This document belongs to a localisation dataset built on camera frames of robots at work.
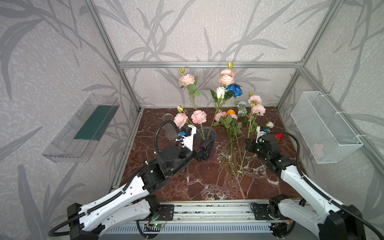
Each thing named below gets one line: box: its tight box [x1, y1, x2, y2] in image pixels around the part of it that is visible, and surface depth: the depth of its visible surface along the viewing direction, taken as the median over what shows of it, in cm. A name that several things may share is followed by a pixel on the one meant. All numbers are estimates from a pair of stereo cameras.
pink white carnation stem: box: [179, 67, 201, 110], surface depth 75 cm
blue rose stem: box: [227, 83, 243, 99], surface depth 70 cm
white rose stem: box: [210, 86, 226, 130], surface depth 70 cm
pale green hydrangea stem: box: [236, 100, 248, 119], surface depth 114 cm
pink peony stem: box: [173, 105, 207, 141], surface depth 74 cm
